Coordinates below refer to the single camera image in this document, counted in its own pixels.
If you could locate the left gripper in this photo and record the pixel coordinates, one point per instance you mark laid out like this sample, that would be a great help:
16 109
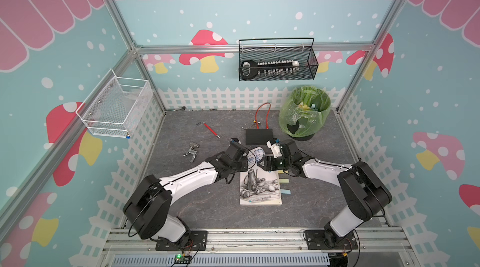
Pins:
244 166

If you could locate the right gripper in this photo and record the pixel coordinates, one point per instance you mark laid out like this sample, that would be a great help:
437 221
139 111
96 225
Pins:
266 166

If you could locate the sketch drawing book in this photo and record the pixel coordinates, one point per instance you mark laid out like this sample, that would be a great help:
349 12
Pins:
258 187

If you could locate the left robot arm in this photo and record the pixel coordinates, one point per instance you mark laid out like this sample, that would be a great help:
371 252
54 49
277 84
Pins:
148 208

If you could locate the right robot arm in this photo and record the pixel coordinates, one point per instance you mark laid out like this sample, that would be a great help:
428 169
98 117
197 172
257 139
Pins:
365 194

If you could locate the black flat box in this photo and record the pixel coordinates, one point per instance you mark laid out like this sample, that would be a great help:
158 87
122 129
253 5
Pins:
258 136

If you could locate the small metal clamp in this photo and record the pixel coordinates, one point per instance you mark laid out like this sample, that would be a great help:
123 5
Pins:
192 151

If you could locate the green bagged trash bin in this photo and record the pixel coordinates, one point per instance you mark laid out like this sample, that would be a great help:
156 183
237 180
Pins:
304 112

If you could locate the black socket bit holder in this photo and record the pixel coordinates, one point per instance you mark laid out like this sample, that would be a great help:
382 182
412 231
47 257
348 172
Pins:
250 69

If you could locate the green circuit board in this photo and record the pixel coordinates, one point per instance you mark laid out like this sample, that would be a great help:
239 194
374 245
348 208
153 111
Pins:
182 259

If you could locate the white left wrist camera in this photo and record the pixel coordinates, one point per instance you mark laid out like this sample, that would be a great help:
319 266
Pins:
234 141

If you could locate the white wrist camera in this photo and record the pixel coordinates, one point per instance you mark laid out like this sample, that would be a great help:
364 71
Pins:
234 141
275 147

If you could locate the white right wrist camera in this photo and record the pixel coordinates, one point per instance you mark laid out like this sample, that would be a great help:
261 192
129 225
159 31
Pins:
275 147

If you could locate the red handled tool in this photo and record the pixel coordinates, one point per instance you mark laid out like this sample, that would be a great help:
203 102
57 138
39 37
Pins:
209 128

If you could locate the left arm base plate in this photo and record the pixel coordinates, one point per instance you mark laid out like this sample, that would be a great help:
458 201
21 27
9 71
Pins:
190 241

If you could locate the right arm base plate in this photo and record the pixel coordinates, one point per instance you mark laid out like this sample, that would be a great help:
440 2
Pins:
321 239

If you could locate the grey slotted cable duct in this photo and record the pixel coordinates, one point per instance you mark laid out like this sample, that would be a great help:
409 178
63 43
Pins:
226 260

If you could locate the black wire wall basket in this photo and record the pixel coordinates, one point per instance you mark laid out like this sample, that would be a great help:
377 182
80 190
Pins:
272 59

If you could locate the white wire wall basket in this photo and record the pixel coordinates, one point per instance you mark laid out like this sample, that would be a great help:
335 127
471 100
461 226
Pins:
116 107

